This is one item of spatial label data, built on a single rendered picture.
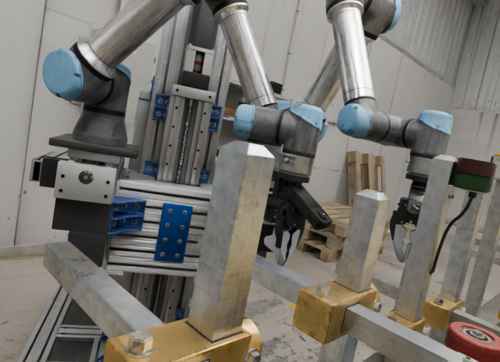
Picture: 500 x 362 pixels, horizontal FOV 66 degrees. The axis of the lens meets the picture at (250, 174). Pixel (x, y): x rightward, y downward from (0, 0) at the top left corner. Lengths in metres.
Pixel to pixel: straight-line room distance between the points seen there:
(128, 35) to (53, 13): 2.06
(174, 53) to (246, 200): 1.07
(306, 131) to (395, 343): 0.48
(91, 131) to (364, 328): 0.88
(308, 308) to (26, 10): 2.73
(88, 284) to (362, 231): 0.33
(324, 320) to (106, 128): 0.84
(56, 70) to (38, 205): 2.13
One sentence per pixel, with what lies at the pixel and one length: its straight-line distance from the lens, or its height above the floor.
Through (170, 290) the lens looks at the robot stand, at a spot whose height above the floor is 0.58.
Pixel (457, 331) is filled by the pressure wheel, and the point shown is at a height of 0.91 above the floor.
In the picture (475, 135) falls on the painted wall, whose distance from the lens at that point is 8.72.
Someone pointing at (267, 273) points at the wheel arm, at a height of 0.95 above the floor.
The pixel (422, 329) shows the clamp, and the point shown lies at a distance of 0.83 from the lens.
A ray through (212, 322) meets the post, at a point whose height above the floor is 0.99.
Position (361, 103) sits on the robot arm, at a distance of 0.95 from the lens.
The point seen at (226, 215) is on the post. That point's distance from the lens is 0.32.
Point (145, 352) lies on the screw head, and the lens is 0.33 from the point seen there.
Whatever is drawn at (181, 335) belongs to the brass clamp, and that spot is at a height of 0.97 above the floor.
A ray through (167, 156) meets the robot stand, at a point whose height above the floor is 1.03.
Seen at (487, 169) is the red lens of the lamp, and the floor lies 1.16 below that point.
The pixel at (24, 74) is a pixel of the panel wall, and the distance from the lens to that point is 2.96.
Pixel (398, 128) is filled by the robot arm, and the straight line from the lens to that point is 1.01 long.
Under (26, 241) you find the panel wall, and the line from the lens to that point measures 3.17.
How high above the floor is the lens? 1.15
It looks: 6 degrees down
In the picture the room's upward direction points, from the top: 11 degrees clockwise
